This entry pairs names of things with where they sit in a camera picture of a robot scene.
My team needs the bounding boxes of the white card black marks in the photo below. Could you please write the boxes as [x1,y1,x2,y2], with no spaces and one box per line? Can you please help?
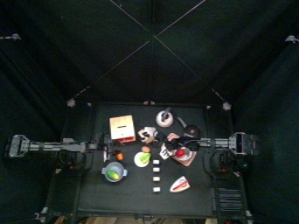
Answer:
[157,143,173,161]

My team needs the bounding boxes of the black toy frying pan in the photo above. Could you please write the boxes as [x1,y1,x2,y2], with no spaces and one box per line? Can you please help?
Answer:
[176,115,201,138]

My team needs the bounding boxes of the wooden toy toaster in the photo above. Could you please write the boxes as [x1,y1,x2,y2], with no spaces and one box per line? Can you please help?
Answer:
[108,115,136,144]

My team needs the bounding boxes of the pink cutting board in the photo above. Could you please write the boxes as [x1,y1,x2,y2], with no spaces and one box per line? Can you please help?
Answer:
[165,132,199,168]

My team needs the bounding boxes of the white small plate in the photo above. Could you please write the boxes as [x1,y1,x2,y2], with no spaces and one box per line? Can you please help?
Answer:
[133,151,153,169]

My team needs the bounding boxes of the grey toy pot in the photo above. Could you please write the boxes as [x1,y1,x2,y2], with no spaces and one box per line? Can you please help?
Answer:
[100,161,128,184]

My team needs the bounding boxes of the green toy vegetable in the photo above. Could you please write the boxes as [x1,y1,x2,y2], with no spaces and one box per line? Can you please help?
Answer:
[138,152,152,165]

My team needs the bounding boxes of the yellow green toy corn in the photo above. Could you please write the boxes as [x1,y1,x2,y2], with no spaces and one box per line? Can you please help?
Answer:
[106,170,121,181]

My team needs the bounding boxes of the black utensil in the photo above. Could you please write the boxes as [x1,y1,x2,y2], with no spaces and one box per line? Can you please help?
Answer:
[161,107,173,121]

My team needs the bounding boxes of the white text label sticker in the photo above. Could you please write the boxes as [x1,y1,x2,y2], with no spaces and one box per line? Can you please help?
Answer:
[216,187,243,213]

